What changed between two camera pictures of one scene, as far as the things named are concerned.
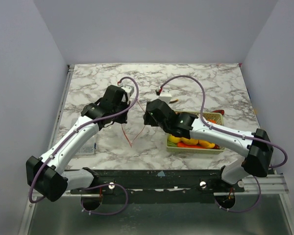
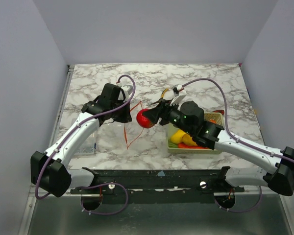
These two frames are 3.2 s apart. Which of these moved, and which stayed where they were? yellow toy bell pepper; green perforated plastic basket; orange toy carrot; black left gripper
Moved: yellow toy bell pepper
Stayed: black left gripper; green perforated plastic basket; orange toy carrot
